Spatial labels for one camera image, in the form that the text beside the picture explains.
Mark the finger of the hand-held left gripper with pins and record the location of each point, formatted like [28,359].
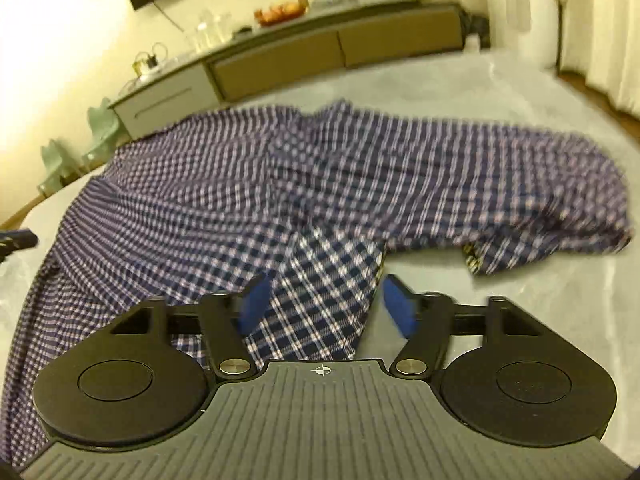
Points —
[17,240]

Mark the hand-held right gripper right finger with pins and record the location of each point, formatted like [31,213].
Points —
[400,310]

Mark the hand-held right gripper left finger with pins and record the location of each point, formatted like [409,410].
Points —
[252,307]

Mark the blue plaid shirt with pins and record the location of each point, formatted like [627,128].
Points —
[200,185]

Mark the pale green plastic chair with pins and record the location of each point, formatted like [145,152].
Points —
[102,130]
[56,165]

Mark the grey brown TV cabinet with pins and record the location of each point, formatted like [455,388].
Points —
[280,60]

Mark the clear glass jar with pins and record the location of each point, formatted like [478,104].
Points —
[199,37]
[209,25]

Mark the small white box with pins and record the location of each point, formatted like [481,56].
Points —
[472,42]

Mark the red fruit bowl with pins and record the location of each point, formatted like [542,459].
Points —
[280,12]

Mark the white standing air conditioner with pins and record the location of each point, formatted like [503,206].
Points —
[520,10]

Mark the white curtain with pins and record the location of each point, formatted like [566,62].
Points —
[605,30]

